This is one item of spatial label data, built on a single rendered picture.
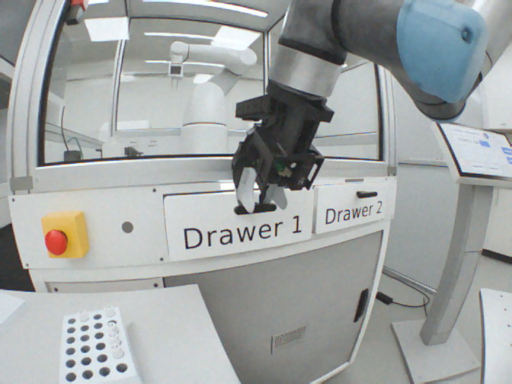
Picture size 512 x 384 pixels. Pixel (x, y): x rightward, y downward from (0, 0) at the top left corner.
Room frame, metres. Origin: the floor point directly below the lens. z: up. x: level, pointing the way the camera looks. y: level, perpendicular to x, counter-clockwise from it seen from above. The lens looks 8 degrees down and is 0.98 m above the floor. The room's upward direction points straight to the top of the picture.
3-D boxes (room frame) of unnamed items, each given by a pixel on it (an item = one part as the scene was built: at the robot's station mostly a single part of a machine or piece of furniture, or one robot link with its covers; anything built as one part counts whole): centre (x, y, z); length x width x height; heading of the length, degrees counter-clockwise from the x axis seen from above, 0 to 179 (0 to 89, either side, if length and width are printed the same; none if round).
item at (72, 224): (0.25, 0.32, 0.88); 0.07 x 0.05 x 0.07; 114
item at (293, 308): (0.86, 0.17, 0.40); 1.03 x 0.95 x 0.80; 114
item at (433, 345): (0.60, -1.01, 0.51); 0.50 x 0.45 x 1.02; 166
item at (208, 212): (0.39, 0.02, 0.87); 0.29 x 0.02 x 0.11; 114
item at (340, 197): (0.53, -0.26, 0.87); 0.29 x 0.02 x 0.11; 114
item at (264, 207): (0.36, 0.01, 0.91); 0.07 x 0.04 x 0.01; 114
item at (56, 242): (0.22, 0.30, 0.88); 0.04 x 0.03 x 0.04; 114
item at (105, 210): (0.86, 0.18, 0.87); 1.02 x 0.95 x 0.14; 114
